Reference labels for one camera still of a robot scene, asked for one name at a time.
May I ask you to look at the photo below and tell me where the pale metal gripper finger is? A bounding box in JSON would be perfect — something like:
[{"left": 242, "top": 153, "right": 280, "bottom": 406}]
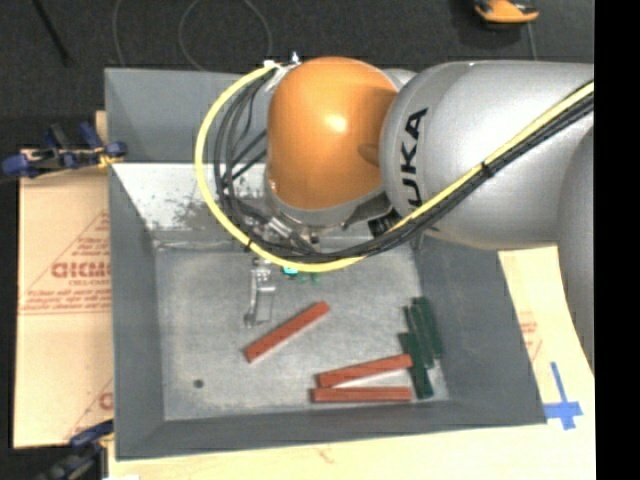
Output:
[
  {"left": 242, "top": 267, "right": 263, "bottom": 330},
  {"left": 255, "top": 284, "right": 278, "bottom": 326}
]

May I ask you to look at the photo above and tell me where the red-brown flat block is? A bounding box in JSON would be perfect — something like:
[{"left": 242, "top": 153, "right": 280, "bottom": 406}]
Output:
[
  {"left": 309, "top": 385, "right": 414, "bottom": 405},
  {"left": 315, "top": 352, "right": 416, "bottom": 390},
  {"left": 242, "top": 300, "right": 332, "bottom": 365}
]

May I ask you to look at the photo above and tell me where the grey metal bin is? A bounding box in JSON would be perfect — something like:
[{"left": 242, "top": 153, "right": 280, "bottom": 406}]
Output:
[{"left": 103, "top": 67, "right": 548, "bottom": 460}]

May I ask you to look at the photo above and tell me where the dark green flat block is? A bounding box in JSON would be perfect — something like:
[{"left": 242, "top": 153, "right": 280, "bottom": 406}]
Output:
[
  {"left": 397, "top": 332, "right": 436, "bottom": 401},
  {"left": 412, "top": 295, "right": 445, "bottom": 360},
  {"left": 402, "top": 304, "right": 435, "bottom": 370}
]

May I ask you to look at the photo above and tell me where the brown cardboard board, red print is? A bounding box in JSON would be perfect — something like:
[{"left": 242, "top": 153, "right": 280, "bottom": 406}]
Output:
[{"left": 11, "top": 109, "right": 117, "bottom": 450}]

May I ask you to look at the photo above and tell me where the black cylinder on white bracket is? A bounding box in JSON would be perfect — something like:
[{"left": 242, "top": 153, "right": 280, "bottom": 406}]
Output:
[{"left": 344, "top": 202, "right": 397, "bottom": 238}]

